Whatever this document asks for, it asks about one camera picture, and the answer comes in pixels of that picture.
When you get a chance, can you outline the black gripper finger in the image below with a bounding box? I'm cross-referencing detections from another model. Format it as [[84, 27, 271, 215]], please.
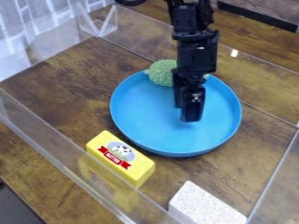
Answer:
[[172, 69, 183, 108], [180, 82, 205, 123]]

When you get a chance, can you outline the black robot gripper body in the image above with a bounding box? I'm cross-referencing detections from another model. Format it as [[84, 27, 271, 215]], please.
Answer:
[[164, 0, 220, 84]]

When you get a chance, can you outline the green bitter gourd toy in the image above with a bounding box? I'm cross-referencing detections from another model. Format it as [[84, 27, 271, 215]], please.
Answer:
[[142, 59, 211, 88]]

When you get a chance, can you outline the blue round tray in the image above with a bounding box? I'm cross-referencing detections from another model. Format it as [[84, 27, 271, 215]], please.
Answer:
[[109, 71, 241, 158]]

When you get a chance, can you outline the black baseboard strip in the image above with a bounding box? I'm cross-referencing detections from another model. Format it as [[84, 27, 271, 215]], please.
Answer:
[[217, 0, 299, 34]]

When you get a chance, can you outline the yellow butter block toy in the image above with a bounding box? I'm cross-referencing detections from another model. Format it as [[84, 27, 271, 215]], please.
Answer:
[[85, 130, 155, 188]]

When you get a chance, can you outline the white speckled foam block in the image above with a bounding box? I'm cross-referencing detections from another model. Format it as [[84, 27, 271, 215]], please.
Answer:
[[168, 181, 247, 224]]

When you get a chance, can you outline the white sheer curtain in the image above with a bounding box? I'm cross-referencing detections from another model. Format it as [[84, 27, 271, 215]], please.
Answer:
[[0, 0, 114, 81]]

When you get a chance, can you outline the clear acrylic enclosure wall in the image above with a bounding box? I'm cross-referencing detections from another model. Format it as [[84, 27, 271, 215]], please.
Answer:
[[0, 3, 299, 224]]

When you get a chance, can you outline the clear acrylic corner bracket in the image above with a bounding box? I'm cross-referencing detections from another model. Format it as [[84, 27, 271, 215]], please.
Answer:
[[78, 0, 117, 38]]

